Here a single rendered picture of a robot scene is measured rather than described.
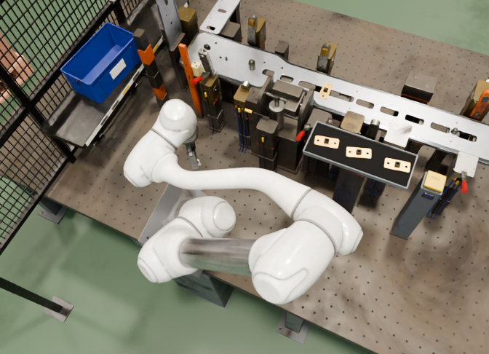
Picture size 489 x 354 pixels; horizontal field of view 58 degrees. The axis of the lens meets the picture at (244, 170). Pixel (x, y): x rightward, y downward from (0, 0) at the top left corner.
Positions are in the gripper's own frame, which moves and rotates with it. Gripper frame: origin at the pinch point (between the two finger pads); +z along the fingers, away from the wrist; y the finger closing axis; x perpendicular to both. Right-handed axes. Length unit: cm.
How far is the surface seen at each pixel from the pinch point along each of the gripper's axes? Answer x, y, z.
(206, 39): 9, -57, 23
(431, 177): 79, 27, -17
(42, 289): -109, 42, 97
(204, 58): 8.4, -34.7, -2.3
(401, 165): 70, 22, -15
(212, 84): 9.7, -28.7, 10.3
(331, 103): 57, -13, 11
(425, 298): 80, 69, 19
